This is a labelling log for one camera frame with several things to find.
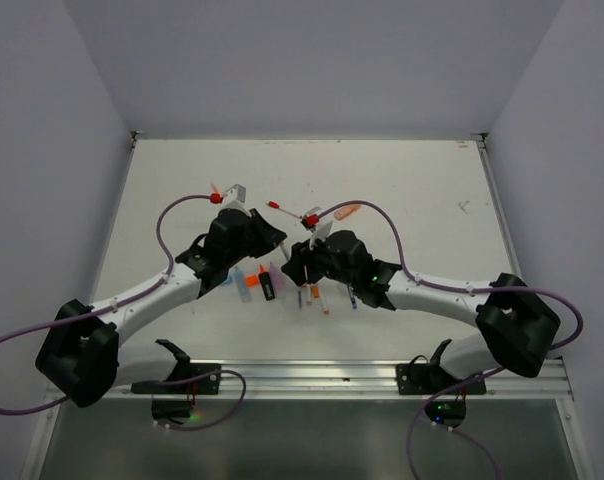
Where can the blue gel pen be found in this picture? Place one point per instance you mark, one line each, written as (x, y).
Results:
(352, 297)

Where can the yellow cap pen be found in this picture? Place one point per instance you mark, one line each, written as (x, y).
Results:
(284, 251)

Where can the light blue highlighter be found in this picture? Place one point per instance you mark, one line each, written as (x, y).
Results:
(240, 281)

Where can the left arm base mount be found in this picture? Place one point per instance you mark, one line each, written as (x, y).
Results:
(185, 378)

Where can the black orange highlighter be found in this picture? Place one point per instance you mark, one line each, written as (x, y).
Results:
(266, 283)

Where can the aluminium front rail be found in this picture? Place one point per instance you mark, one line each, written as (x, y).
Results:
(376, 380)

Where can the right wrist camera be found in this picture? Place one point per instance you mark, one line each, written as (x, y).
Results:
(319, 226)

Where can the purple highlighter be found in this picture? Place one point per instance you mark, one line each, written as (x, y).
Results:
(277, 280)

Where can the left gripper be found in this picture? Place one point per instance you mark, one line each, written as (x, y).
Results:
(269, 236)

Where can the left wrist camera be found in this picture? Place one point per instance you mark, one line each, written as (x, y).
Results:
(234, 199)

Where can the orange highlighter cap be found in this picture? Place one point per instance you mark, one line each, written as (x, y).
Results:
(252, 281)

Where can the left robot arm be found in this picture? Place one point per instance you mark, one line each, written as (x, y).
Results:
(80, 354)

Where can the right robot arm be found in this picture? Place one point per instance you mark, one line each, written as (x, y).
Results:
(514, 327)

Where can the white orange marker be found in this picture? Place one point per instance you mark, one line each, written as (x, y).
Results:
(324, 305)

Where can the red cap pen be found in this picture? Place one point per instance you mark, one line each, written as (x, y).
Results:
(276, 206)

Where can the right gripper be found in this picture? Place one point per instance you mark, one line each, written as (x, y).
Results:
(301, 255)

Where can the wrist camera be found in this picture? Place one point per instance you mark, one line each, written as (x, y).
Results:
(319, 226)
(234, 199)

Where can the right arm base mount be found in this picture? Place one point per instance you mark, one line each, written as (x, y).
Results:
(424, 376)

